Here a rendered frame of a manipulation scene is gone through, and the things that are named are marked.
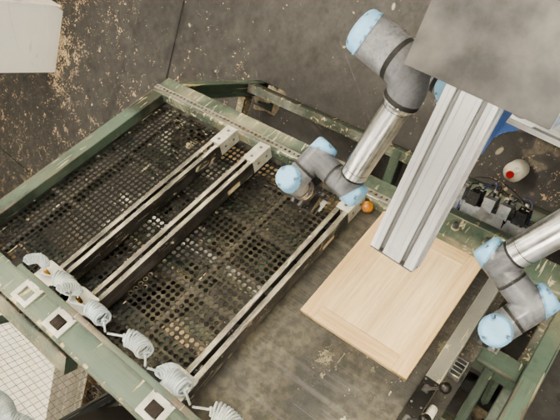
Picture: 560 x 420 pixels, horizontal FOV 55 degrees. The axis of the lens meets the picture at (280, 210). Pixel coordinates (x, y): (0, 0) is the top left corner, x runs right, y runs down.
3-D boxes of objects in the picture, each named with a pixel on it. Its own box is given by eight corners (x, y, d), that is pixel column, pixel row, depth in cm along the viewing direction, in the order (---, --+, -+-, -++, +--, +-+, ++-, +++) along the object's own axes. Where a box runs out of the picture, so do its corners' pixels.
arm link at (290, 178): (305, 173, 153) (284, 195, 154) (317, 183, 163) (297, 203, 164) (287, 156, 156) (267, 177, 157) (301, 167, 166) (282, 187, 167)
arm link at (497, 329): (523, 334, 122) (491, 354, 124) (522, 334, 132) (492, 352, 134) (502, 305, 125) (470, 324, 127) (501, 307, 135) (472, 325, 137)
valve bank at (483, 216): (553, 202, 214) (541, 216, 195) (537, 233, 220) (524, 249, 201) (438, 153, 237) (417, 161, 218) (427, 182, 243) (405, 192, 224)
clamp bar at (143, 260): (275, 158, 250) (269, 118, 232) (68, 351, 196) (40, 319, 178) (258, 150, 255) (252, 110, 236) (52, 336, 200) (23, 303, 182)
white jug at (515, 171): (533, 163, 268) (524, 169, 252) (524, 181, 272) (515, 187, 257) (514, 155, 273) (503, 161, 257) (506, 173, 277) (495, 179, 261)
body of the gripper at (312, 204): (298, 204, 182) (285, 197, 171) (312, 183, 182) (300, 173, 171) (316, 216, 179) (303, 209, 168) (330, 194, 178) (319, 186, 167)
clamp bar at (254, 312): (368, 207, 227) (371, 167, 208) (164, 440, 173) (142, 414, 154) (348, 196, 231) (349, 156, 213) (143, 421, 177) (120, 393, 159)
